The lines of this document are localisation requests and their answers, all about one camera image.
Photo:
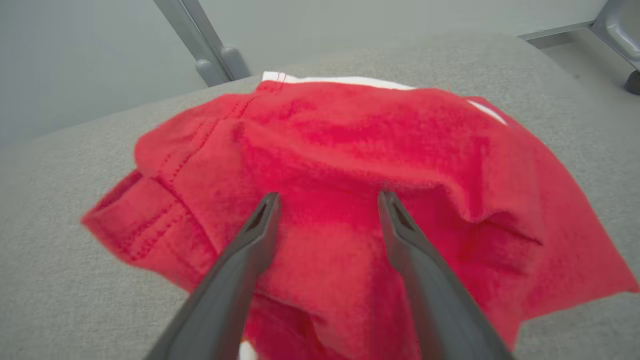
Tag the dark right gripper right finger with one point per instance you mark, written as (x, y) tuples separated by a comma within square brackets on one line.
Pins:
[(435, 300)]

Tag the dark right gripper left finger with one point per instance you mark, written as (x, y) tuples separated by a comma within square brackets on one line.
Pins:
[(235, 290)]

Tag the red basketball jersey white trim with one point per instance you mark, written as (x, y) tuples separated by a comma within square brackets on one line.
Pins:
[(350, 140)]

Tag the grey fabric sofa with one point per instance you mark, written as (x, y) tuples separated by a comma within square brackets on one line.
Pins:
[(60, 300)]

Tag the grey metal post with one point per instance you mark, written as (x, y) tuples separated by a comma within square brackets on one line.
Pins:
[(235, 62), (212, 72)]

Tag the grey metal cart frame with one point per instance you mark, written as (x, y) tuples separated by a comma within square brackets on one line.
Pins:
[(622, 30)]

